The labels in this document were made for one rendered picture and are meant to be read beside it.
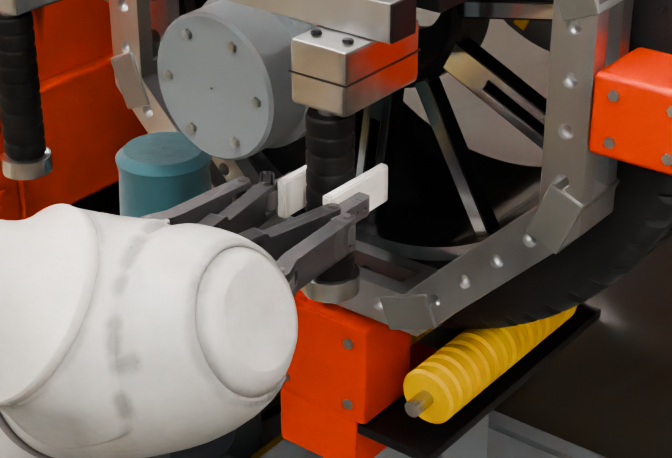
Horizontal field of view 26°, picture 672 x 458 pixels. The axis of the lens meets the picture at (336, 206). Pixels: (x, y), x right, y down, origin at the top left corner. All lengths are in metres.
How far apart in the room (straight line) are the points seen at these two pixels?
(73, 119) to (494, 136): 1.61
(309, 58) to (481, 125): 2.23
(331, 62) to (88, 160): 0.78
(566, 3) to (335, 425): 0.54
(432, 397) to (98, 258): 0.75
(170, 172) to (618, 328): 1.33
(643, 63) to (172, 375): 0.61
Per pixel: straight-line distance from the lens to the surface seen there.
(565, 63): 1.17
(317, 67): 1.01
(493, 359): 1.45
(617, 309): 2.57
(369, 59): 1.02
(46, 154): 1.31
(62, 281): 0.68
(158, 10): 1.50
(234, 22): 1.17
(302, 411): 1.50
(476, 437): 1.70
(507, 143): 3.15
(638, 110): 1.15
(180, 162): 1.33
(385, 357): 1.44
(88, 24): 1.72
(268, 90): 1.16
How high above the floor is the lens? 1.31
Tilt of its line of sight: 27 degrees down
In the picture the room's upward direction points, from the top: straight up
